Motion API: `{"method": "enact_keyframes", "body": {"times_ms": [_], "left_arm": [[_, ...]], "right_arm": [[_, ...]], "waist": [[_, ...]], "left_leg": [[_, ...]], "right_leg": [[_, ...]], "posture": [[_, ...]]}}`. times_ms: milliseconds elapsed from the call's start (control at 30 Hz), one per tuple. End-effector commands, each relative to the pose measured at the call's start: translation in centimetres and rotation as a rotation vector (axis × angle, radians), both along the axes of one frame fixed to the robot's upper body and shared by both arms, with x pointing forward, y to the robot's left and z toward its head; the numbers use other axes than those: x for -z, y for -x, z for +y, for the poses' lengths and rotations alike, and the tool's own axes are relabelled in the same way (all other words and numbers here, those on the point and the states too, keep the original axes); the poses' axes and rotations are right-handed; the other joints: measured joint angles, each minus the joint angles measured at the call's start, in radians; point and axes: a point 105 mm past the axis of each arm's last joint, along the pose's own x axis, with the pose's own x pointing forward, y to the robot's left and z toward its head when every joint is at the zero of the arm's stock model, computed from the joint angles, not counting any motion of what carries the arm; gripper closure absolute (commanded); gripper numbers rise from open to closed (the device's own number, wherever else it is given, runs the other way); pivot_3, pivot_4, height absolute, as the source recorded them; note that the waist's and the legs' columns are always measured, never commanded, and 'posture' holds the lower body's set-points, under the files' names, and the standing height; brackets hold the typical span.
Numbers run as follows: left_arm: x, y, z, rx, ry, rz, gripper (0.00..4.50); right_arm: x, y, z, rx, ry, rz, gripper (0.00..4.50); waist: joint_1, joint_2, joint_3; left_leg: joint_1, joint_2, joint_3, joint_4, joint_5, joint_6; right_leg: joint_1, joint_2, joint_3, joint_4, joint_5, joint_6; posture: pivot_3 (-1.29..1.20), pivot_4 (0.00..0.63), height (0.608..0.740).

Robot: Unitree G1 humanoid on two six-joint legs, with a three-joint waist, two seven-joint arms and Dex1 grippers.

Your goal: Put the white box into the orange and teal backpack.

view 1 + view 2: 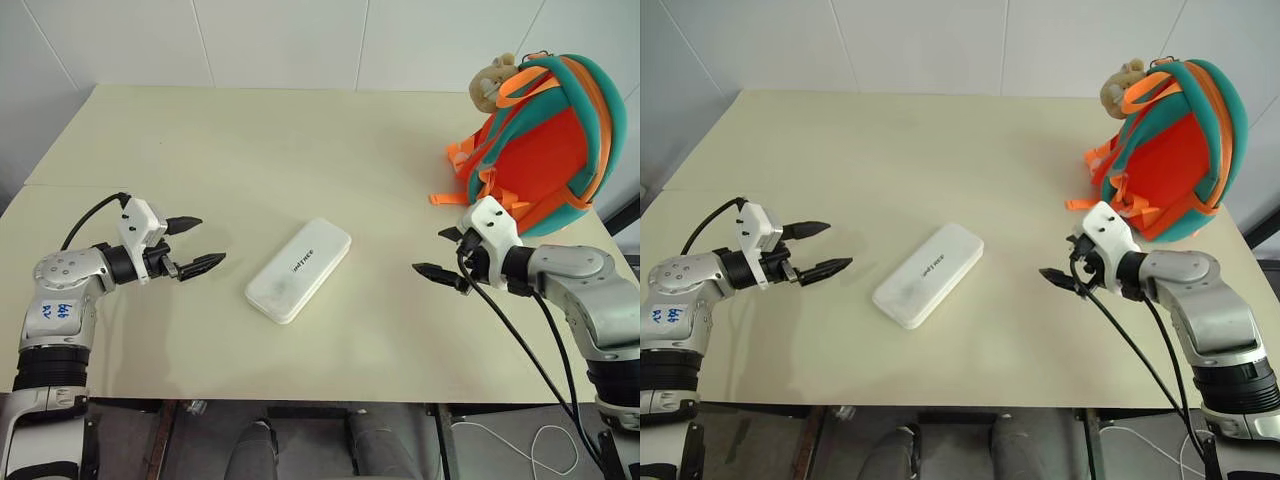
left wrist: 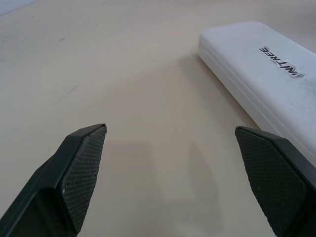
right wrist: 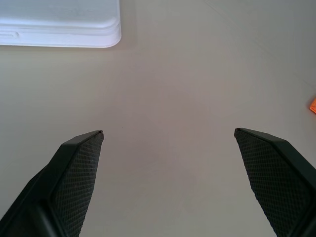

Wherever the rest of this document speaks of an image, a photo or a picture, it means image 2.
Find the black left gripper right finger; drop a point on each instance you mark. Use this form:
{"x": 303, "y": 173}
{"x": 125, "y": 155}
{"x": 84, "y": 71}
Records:
{"x": 279, "y": 177}

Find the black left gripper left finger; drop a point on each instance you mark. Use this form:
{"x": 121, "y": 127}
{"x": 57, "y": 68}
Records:
{"x": 61, "y": 177}

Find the white rectangular case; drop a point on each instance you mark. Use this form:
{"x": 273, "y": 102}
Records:
{"x": 266, "y": 81}

